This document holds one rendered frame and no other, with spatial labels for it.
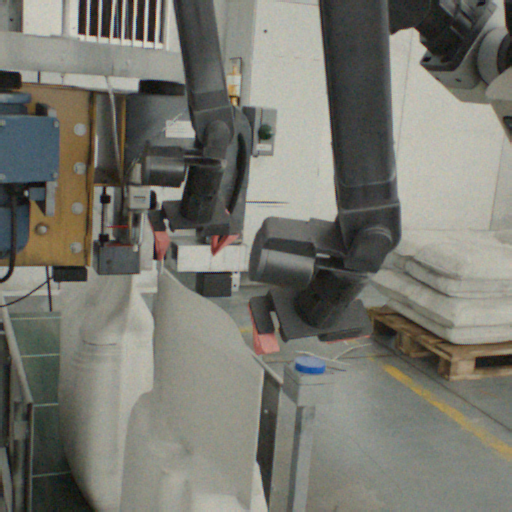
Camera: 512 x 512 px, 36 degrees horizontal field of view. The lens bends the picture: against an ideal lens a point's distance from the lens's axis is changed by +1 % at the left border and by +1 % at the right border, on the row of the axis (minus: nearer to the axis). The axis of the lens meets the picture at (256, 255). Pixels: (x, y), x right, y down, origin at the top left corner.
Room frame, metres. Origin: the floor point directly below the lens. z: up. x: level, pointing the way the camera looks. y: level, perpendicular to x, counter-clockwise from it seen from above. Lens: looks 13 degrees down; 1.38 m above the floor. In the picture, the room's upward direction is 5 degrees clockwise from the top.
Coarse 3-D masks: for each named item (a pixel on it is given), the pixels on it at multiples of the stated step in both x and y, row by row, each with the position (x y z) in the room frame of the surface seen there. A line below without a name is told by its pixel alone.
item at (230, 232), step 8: (232, 216) 1.31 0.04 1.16; (232, 224) 1.29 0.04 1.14; (200, 232) 1.25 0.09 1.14; (208, 232) 1.25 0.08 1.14; (216, 232) 1.26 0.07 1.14; (224, 232) 1.26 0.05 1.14; (232, 232) 1.27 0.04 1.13; (216, 240) 1.33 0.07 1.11; (224, 240) 1.29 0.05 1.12; (232, 240) 1.29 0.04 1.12; (216, 248) 1.31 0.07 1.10
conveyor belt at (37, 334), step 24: (48, 312) 3.10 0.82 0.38; (24, 336) 2.79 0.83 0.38; (48, 336) 2.81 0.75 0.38; (24, 360) 2.55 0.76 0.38; (48, 360) 2.57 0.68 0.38; (48, 384) 2.36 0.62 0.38; (48, 408) 2.19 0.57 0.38; (48, 432) 2.03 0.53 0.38; (48, 456) 1.90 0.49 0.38; (48, 480) 1.78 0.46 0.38; (72, 480) 1.79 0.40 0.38; (48, 504) 1.67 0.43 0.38; (72, 504) 1.68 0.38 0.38
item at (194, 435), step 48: (192, 336) 1.12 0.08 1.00; (240, 336) 1.10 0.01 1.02; (192, 384) 1.11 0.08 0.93; (240, 384) 1.01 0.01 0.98; (144, 432) 1.18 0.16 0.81; (192, 432) 1.11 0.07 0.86; (240, 432) 1.00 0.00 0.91; (144, 480) 1.13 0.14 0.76; (192, 480) 1.04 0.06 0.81; (240, 480) 0.99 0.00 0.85
